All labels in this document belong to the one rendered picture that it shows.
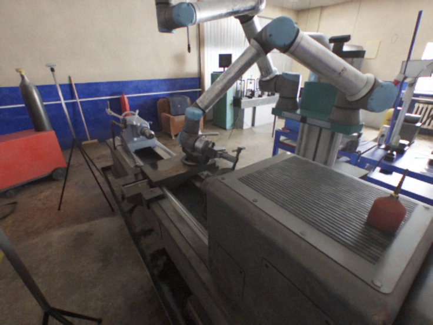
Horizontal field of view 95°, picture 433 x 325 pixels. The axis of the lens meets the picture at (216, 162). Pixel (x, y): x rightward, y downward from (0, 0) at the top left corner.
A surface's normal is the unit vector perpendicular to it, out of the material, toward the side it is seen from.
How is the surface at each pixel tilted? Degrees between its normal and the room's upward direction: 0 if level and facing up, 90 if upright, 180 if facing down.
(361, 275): 0
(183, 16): 91
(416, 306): 23
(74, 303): 0
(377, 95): 92
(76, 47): 90
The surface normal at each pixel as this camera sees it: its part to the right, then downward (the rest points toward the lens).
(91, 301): 0.00, -0.90
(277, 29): -0.07, 0.39
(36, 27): 0.59, 0.36
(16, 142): 0.83, 0.25
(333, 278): -0.57, -0.45
